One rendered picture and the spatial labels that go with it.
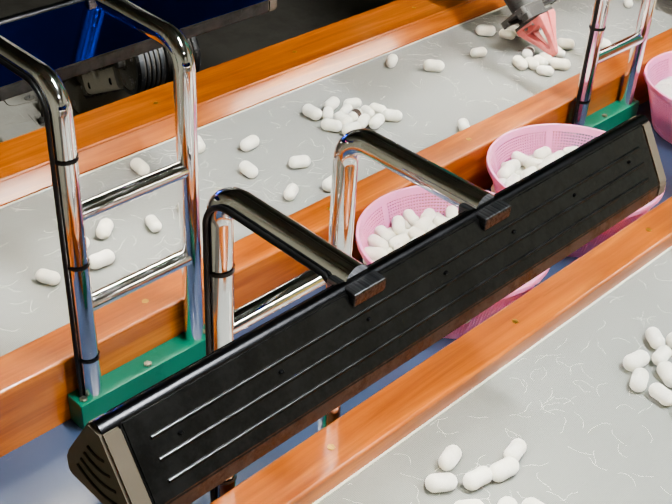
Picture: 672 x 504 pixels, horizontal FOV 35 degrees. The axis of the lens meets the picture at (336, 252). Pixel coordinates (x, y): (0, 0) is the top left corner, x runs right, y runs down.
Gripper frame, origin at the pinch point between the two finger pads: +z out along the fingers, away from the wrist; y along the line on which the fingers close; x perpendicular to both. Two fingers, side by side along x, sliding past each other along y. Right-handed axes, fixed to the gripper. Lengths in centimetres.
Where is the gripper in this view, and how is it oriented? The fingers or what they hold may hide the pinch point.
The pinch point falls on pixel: (552, 51)
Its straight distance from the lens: 202.4
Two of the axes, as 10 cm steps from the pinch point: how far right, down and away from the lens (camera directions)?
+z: 5.0, 8.6, -0.5
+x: -5.0, 3.3, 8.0
